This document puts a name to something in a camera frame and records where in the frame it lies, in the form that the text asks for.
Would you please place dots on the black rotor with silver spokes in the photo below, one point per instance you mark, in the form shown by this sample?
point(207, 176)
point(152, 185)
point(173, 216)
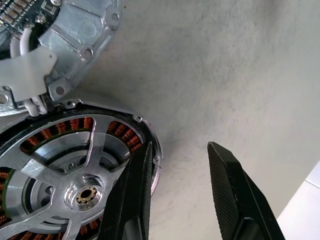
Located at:
point(42, 170)

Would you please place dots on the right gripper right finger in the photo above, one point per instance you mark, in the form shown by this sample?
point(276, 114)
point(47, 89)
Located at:
point(237, 200)

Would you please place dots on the copper wound stator ring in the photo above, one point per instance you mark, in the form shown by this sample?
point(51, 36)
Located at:
point(126, 133)

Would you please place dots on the silver motor cover plate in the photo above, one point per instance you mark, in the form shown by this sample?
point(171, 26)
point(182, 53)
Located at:
point(75, 37)

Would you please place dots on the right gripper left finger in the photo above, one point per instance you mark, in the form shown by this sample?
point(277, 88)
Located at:
point(130, 200)

